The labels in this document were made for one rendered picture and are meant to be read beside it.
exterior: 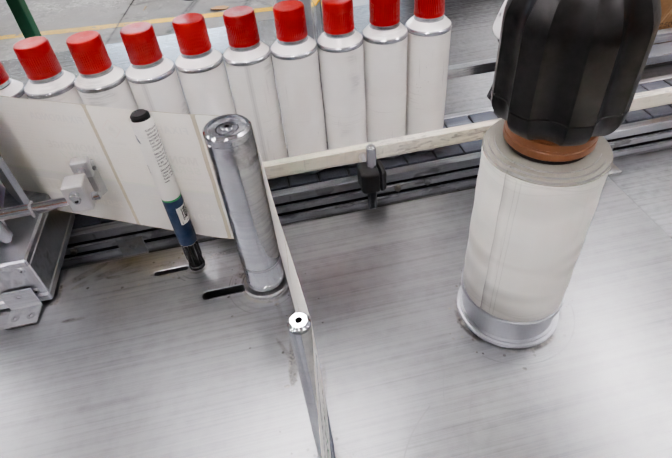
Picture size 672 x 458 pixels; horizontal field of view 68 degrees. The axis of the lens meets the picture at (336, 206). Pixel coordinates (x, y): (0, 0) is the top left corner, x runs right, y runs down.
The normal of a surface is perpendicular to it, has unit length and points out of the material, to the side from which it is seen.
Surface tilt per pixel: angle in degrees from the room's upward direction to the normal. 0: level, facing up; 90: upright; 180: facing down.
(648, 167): 0
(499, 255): 90
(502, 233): 92
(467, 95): 0
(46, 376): 0
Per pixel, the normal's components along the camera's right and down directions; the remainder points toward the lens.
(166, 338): -0.07, -0.74
